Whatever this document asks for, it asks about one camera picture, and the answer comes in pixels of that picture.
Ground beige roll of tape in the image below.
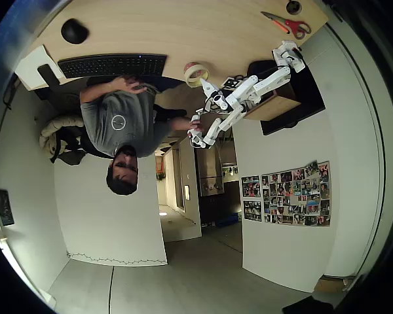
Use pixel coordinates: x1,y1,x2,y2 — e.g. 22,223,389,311
183,61,211,89

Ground white leader arm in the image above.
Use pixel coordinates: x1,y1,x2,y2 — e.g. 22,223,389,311
187,109,250,150

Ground person's left forearm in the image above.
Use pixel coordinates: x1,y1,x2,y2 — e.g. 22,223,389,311
79,78,117,103

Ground person's right forearm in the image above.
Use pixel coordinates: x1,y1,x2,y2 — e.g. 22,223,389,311
165,114,191,132

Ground person's left hand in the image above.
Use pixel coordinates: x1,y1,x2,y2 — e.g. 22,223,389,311
112,75,147,95

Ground stainless steel fridge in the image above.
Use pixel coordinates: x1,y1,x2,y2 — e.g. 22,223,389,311
196,147,225,197

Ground small photo sheet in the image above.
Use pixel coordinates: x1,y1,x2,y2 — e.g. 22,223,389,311
240,175,261,198
242,200,263,222

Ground man in grey t-shirt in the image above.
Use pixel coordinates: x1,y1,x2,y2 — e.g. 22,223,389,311
79,81,191,196

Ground black computer keyboard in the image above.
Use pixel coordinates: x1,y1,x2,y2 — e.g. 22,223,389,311
57,53,168,79

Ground blue crate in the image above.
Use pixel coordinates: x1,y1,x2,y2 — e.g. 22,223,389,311
215,212,243,228

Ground large photo collage poster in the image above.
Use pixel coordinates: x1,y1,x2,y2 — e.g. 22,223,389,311
261,160,331,227

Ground black computer mouse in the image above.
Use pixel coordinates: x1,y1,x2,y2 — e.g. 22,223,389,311
60,18,90,44

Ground black backpack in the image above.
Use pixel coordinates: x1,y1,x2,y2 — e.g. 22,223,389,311
49,126,96,166

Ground beige quilted blanket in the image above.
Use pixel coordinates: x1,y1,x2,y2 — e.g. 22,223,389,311
39,116,86,158

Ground white paper sheet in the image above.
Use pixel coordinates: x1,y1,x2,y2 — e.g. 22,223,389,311
14,44,62,91

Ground cardboard box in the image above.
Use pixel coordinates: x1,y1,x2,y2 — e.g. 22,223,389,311
314,275,358,294

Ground red handled scissors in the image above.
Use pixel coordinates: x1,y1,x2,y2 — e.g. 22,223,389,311
260,10,312,41

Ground string of fairy lights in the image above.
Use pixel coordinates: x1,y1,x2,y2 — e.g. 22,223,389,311
65,251,168,266

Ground black floor cable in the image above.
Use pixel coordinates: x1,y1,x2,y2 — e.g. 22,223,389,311
107,265,115,314

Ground dark framed wall picture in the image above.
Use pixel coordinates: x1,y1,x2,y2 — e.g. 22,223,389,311
0,188,15,227

